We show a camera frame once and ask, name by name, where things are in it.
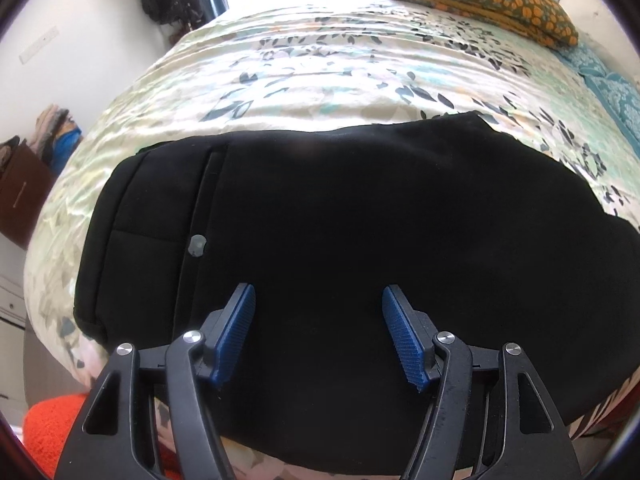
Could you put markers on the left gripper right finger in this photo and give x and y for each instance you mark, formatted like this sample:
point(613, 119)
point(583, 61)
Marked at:
point(522, 435)

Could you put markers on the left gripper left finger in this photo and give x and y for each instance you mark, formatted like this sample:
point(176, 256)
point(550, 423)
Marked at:
point(114, 436)

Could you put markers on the black pants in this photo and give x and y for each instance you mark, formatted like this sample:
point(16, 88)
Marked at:
point(493, 240)

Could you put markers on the pile of folded clothes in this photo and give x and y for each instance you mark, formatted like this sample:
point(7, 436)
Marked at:
point(55, 138)

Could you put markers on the teal patterned pillow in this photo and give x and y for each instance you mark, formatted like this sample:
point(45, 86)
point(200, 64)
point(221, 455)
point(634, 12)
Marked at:
point(620, 99)

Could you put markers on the floral bed cover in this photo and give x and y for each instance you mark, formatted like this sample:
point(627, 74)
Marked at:
point(315, 66)

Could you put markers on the cream padded headboard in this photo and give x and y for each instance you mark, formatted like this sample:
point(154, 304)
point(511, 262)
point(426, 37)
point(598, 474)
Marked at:
point(599, 29)

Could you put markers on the white wall switch plate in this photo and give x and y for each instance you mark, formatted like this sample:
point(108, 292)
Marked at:
point(34, 48)

